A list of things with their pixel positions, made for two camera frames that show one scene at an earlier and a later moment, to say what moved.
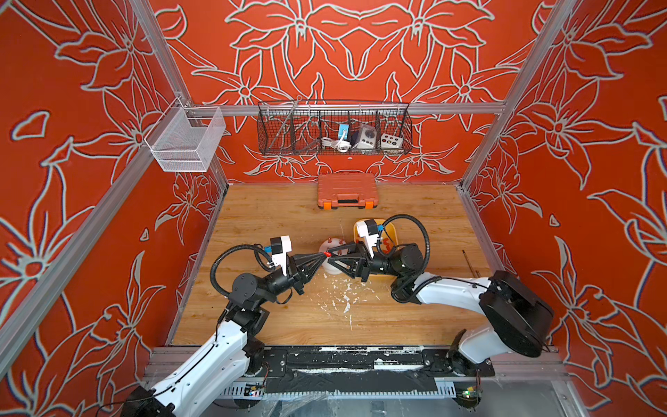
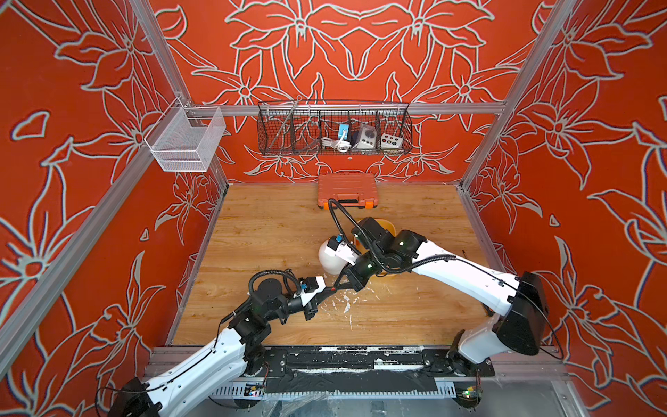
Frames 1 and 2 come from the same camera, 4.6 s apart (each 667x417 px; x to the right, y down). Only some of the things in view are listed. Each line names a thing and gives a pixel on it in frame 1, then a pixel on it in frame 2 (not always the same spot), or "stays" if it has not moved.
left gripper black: x=310 y=264 to x=309 y=313
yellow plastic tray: x=388 y=238 stays
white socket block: x=390 y=142 stays
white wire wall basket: x=183 y=139 stays
